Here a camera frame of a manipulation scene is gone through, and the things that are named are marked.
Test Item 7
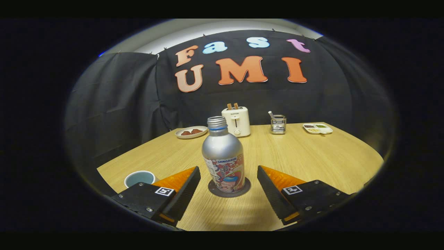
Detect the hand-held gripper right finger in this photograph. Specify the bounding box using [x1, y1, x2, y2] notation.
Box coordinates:
[257, 165, 351, 225]

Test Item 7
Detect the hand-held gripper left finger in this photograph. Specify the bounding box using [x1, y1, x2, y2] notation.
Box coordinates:
[111, 166, 202, 227]

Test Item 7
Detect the dark round coaster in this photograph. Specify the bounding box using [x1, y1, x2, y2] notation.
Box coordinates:
[208, 177, 251, 198]

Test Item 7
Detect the white cup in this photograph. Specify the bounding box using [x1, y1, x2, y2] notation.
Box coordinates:
[124, 170, 159, 189]

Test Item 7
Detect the silver juice bottle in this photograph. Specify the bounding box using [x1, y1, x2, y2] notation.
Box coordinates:
[202, 116, 246, 193]

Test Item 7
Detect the wooden table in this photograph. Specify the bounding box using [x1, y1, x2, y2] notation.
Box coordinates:
[96, 122, 385, 231]

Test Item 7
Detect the white round plate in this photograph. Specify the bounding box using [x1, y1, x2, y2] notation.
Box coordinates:
[175, 126, 208, 139]

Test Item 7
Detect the white divided dish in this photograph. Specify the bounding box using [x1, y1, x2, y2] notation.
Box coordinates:
[303, 123, 333, 134]

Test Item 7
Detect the white toaster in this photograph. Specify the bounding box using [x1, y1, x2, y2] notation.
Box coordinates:
[221, 106, 251, 138]

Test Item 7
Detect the black backdrop cloth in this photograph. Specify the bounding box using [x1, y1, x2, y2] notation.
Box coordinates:
[64, 30, 396, 195]

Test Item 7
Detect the metal wire utensil holder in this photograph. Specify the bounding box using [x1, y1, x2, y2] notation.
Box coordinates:
[270, 115, 287, 135]

